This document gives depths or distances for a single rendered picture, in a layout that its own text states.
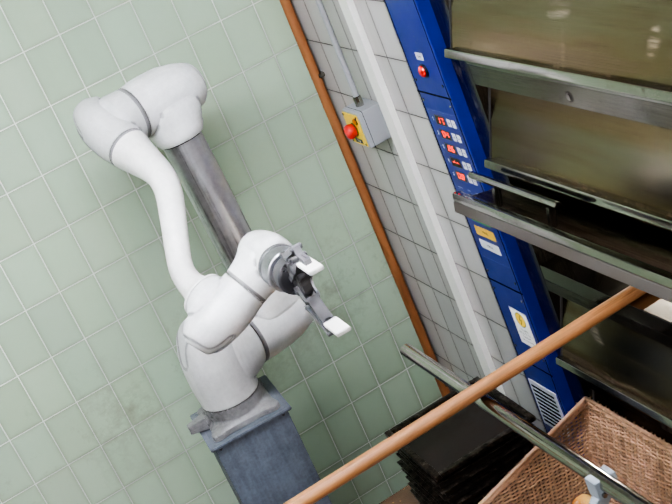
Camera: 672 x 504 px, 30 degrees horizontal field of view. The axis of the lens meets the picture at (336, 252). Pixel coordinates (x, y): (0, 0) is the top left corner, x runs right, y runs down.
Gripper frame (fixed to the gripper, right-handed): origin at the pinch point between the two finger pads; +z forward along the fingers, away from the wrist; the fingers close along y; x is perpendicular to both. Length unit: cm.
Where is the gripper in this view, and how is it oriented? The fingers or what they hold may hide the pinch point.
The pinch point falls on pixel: (328, 300)
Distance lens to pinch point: 232.5
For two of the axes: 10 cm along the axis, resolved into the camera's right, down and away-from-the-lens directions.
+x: -8.4, 4.8, -2.4
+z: 3.9, 2.4, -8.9
